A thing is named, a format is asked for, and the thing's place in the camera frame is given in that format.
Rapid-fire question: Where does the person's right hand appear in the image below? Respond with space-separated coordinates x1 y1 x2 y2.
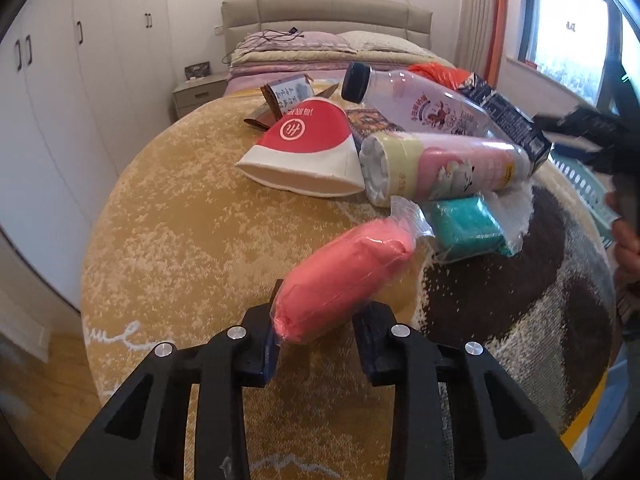
614 217 640 281

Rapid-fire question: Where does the brown cardboard carton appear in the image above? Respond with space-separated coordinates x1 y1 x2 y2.
243 74 341 132

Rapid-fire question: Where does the beige quilt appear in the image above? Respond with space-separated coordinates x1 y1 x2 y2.
230 47 455 70

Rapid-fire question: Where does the dark framed window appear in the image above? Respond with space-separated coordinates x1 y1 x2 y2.
517 0 640 111

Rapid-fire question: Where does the pink plastic packet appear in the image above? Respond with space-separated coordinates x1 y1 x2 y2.
270 195 436 346

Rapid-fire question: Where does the black cable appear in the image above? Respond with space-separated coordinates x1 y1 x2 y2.
259 26 304 42

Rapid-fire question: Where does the clear plastic bottle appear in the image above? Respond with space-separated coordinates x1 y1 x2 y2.
341 61 496 138

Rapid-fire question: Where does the purple pillow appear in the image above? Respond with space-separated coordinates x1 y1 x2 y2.
239 30 358 56

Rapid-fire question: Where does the red and white paper cup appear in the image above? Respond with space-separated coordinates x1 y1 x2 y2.
236 101 366 198

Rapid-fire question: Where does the dark blue carton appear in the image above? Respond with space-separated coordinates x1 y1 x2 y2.
455 72 553 176

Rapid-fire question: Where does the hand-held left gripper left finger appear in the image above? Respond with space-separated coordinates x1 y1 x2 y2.
56 305 281 480

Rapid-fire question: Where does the pink cylindrical container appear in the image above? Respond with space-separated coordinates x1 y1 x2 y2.
357 131 532 208

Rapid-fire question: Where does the grey nightstand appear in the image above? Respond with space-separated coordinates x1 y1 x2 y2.
172 72 230 122

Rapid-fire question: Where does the beige padded headboard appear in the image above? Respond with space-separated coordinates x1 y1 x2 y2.
221 0 433 68

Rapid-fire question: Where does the beige and orange curtain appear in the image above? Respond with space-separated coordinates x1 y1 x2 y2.
454 0 523 87

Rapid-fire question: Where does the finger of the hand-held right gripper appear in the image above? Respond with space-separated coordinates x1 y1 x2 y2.
532 106 621 147

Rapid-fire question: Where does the white wardrobe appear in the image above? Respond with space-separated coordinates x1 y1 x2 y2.
0 0 227 313

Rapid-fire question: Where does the yellow printed blanket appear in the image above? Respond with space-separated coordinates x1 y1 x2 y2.
80 72 621 480

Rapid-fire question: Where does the orange plastic bag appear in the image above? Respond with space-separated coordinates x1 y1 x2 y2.
406 62 473 93

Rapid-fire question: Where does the light blue plastic basket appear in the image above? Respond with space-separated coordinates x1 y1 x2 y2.
550 152 623 251

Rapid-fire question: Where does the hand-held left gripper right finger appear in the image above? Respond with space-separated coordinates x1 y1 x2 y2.
352 303 585 480

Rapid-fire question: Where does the teal plastic packet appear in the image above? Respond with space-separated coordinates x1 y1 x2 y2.
429 196 521 265

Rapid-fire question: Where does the small dark printed box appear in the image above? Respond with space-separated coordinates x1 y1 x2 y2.
345 106 406 151

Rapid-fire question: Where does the beige pillow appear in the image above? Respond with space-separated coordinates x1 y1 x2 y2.
336 30 426 53

